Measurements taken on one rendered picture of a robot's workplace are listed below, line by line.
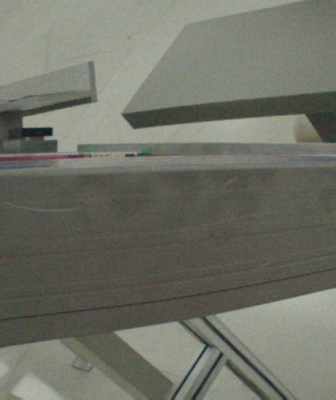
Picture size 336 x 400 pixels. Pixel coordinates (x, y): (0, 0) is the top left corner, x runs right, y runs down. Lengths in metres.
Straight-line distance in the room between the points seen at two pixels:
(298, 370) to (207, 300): 1.32
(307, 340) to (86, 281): 1.40
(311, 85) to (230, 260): 0.81
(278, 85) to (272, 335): 0.70
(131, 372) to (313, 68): 0.65
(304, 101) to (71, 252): 0.88
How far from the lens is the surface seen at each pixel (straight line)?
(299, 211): 0.38
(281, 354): 1.71
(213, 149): 0.91
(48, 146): 1.09
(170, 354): 1.91
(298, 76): 1.19
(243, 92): 1.24
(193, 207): 0.34
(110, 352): 1.47
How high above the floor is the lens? 1.19
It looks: 31 degrees down
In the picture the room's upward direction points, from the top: 41 degrees counter-clockwise
